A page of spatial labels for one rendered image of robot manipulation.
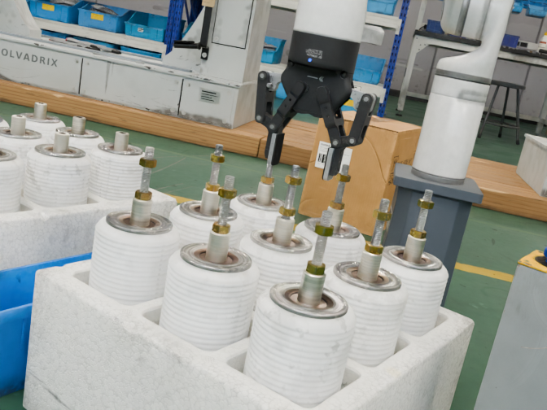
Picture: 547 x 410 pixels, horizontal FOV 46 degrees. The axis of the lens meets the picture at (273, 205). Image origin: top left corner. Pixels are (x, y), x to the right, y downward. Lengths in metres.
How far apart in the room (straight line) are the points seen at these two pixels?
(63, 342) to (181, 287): 0.18
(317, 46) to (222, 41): 2.06
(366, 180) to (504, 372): 1.14
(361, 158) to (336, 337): 1.24
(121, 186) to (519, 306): 0.66
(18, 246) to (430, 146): 0.66
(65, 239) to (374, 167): 1.01
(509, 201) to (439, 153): 1.51
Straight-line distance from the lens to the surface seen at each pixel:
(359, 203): 1.81
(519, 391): 0.73
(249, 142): 2.60
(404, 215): 1.11
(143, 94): 2.80
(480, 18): 1.10
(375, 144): 1.78
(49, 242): 0.99
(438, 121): 1.10
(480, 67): 1.10
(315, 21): 0.69
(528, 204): 2.62
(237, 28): 2.73
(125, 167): 1.08
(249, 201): 0.91
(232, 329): 0.67
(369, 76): 5.26
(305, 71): 0.72
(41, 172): 1.02
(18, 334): 0.85
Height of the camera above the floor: 0.48
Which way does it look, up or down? 15 degrees down
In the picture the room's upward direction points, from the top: 11 degrees clockwise
